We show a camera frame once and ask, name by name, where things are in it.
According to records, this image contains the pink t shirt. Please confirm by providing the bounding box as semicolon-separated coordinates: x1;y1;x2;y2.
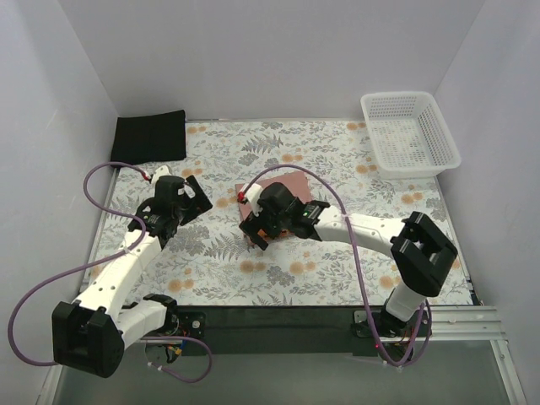
235;170;313;241

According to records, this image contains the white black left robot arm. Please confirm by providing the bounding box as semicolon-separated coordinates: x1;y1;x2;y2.
51;175;213;378

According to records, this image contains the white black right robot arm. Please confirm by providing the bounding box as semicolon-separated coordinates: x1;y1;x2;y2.
238;182;457;337

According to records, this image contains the floral patterned table mat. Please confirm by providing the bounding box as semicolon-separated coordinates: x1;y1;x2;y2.
83;120;472;308

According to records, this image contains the folded black t shirt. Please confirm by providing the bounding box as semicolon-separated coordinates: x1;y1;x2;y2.
110;110;186;165

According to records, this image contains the white plastic basket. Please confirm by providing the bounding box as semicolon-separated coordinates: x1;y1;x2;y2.
360;91;462;180

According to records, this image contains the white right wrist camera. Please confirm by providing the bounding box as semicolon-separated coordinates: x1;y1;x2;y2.
237;183;263;216

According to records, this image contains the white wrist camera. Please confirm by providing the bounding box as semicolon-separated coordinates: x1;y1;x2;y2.
143;165;172;185
237;183;263;216

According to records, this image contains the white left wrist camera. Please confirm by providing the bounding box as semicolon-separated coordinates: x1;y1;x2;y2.
143;165;172;185

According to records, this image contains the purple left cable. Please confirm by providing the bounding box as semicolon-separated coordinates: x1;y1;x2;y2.
8;163;213;384

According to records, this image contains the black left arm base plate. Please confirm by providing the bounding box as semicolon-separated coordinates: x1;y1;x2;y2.
170;311;206;339

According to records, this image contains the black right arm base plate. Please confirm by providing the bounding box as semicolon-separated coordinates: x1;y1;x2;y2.
352;307;434;339

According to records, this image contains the aluminium frame rail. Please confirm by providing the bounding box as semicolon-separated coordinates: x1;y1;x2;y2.
39;305;526;404

